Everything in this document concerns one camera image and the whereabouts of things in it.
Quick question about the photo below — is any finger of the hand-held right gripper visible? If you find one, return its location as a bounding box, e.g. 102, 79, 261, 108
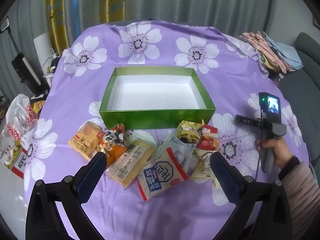
235, 114, 262, 127

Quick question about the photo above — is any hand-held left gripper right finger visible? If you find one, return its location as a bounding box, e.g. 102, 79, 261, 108
209, 152, 293, 240

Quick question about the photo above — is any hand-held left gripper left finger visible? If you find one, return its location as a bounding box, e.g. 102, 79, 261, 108
25, 151, 109, 240

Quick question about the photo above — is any pale yellow snack packet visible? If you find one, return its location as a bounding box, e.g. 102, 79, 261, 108
190, 149, 222, 180

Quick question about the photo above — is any orange panda snack packet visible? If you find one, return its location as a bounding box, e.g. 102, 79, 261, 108
97, 123, 128, 169

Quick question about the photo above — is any orange rice cracker packet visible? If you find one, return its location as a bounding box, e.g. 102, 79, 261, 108
68, 121, 107, 160

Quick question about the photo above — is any yellow cracker pack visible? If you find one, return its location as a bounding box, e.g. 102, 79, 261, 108
106, 140, 155, 188

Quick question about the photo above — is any red snack packet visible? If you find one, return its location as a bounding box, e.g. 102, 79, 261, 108
198, 126, 220, 152

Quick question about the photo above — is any clear grey snack packet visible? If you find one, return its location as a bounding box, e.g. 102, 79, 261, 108
157, 130, 199, 174

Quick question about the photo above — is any gold snack packet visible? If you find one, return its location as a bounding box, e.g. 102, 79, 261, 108
175, 119, 207, 144

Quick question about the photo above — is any white blue label packet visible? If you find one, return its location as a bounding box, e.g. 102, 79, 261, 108
136, 147, 190, 202

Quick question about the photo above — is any green cardboard box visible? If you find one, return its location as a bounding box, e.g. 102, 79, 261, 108
99, 67, 216, 130

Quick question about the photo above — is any person's right forearm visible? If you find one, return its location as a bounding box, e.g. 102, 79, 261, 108
277, 155, 320, 240

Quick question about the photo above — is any person's right hand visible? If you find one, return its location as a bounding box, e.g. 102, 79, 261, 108
255, 137, 300, 168

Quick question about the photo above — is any grey sofa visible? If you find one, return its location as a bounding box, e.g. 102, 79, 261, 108
276, 32, 320, 170

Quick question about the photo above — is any purple floral tablecloth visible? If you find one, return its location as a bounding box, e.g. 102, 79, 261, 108
24, 20, 312, 240

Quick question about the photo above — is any light blue cloth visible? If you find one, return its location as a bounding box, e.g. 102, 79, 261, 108
265, 36, 304, 70

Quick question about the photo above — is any pile of folded clothes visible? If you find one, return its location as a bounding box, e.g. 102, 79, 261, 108
239, 31, 295, 75

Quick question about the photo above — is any yellow printed bag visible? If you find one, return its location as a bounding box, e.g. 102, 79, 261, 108
30, 99, 47, 113

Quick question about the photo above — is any white red plastic bag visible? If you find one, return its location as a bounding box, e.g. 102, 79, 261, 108
5, 94, 39, 143

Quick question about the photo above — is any black stick vacuum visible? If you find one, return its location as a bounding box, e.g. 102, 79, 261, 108
0, 17, 49, 94

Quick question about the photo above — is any white cylindrical appliance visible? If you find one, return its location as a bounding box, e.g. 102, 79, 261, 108
33, 33, 54, 63

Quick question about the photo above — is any gold patterned curtain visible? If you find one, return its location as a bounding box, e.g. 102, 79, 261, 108
46, 0, 126, 55

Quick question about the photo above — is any black cable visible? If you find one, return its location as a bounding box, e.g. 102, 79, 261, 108
254, 100, 264, 183

